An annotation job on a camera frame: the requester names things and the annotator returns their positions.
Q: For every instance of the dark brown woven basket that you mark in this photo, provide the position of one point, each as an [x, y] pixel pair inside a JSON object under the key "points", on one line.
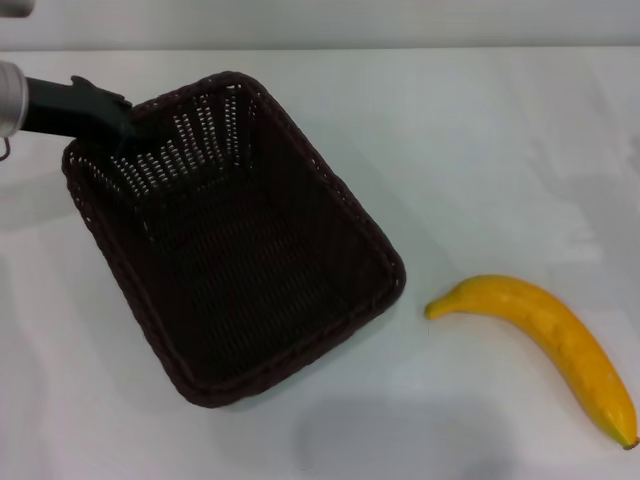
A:
{"points": [[250, 280]]}

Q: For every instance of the yellow banana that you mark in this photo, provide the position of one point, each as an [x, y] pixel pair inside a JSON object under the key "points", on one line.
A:
{"points": [[565, 340]]}

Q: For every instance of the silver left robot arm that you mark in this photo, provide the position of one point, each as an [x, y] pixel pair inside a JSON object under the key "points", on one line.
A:
{"points": [[10, 100]]}

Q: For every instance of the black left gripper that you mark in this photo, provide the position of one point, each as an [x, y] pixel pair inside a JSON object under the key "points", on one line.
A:
{"points": [[50, 107]]}

